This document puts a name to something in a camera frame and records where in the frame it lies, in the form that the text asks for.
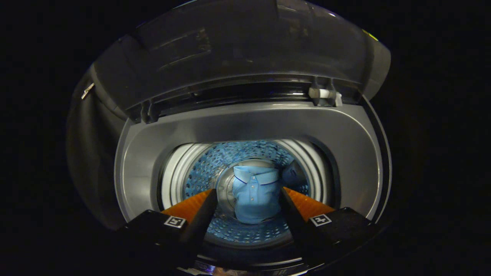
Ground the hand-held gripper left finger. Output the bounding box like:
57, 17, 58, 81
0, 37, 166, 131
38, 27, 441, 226
117, 189, 218, 266

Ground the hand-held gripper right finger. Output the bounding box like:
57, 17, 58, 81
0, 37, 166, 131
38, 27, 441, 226
278, 187, 379, 267

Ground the light blue polo shirt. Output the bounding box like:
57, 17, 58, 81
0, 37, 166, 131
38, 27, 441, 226
232, 166, 282, 225

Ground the dark grey washing machine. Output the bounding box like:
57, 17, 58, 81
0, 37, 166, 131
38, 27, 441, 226
114, 75, 392, 274

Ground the dark washing machine lid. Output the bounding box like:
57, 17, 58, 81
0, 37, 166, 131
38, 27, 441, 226
92, 0, 392, 124

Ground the black backdrop cloth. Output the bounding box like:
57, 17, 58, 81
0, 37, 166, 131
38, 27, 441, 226
65, 65, 127, 230

